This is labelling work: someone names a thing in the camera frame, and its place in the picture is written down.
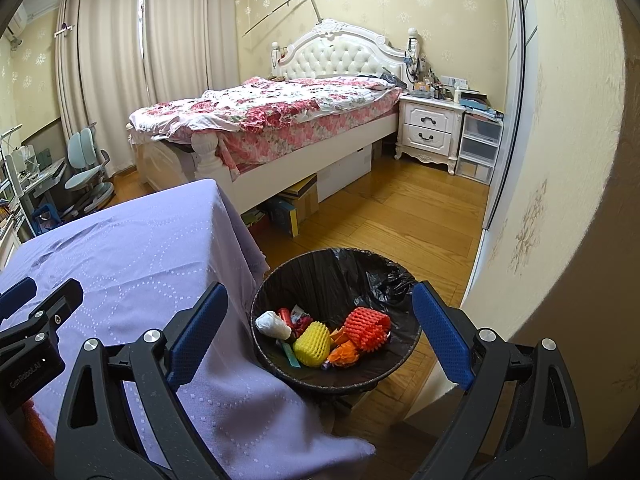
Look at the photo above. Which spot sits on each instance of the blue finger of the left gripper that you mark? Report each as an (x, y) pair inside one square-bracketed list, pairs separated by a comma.
[(16, 296), (54, 311)]

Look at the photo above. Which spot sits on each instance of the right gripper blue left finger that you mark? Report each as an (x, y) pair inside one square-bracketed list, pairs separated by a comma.
[(121, 417)]

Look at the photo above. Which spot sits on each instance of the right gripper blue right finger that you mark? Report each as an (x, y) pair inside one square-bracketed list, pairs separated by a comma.
[(544, 436)]

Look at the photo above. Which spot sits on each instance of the white tissue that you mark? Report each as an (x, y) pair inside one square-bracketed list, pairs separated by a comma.
[(271, 325)]

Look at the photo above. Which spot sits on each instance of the red cylindrical can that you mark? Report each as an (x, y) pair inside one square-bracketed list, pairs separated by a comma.
[(285, 316)]

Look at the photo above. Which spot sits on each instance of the teal white tube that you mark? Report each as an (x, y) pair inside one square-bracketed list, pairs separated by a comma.
[(290, 355)]

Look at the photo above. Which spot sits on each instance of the yellow foam fruit net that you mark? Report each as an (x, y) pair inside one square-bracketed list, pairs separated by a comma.
[(313, 346)]

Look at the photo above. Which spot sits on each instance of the orange wrapper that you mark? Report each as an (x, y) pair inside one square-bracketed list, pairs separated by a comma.
[(344, 355)]

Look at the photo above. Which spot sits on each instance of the red foam fruit net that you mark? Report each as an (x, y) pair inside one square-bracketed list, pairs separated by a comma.
[(367, 329)]

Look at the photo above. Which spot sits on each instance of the orange paper piece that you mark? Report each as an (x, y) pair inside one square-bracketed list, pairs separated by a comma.
[(338, 337)]

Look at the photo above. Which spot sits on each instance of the black lined trash bin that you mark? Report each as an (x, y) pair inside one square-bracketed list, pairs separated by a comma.
[(328, 284)]

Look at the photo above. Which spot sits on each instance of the bookshelf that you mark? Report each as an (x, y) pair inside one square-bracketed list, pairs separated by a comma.
[(15, 226)]

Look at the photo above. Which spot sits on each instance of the purple tablecloth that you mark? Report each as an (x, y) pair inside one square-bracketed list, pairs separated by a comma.
[(142, 261)]

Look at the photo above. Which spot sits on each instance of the study desk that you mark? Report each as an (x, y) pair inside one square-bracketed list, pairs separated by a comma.
[(29, 183)]

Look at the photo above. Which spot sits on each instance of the light green desk chair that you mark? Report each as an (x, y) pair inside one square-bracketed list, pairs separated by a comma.
[(89, 163)]

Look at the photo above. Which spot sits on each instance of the cardboard box under bed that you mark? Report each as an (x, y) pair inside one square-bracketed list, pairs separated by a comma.
[(296, 204)]

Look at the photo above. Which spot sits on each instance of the white storage box under bed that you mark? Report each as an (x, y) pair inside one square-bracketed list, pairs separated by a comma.
[(337, 176)]

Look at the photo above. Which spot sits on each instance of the floral pink quilt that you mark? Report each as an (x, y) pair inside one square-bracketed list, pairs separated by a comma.
[(262, 120)]

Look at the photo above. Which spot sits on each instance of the plastic drawer unit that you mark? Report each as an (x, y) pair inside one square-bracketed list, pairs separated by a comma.
[(479, 147)]

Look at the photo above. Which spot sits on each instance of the beige curtains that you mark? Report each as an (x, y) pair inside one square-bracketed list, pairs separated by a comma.
[(113, 57)]

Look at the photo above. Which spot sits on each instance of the white nightstand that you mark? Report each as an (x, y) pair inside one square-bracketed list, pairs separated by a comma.
[(429, 131)]

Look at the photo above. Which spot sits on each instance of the sliding wardrobe door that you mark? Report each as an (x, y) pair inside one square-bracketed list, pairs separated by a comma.
[(518, 113)]

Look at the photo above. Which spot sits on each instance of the white bed frame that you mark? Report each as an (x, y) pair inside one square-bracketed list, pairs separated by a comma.
[(332, 48)]

